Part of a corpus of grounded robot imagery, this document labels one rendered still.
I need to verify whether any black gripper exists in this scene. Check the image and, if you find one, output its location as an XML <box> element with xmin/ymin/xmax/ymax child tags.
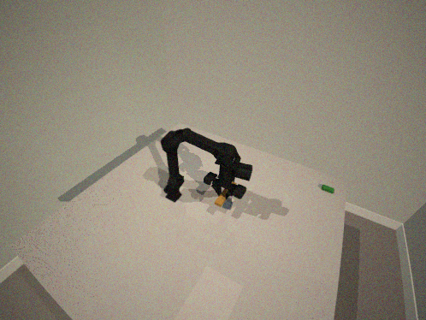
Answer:
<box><xmin>204</xmin><ymin>172</ymin><xmax>246</xmax><ymax>199</ymax></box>

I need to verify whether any orange bar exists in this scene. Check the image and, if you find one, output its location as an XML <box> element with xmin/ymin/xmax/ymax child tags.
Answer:
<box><xmin>215</xmin><ymin>182</ymin><xmax>237</xmax><ymax>207</ymax></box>

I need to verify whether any small green bar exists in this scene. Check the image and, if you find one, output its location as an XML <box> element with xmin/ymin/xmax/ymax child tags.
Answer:
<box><xmin>322</xmin><ymin>185</ymin><xmax>334</xmax><ymax>193</ymax></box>

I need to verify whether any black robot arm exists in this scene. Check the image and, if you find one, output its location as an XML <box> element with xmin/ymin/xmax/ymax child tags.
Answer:
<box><xmin>161</xmin><ymin>127</ymin><xmax>253</xmax><ymax>203</ymax></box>

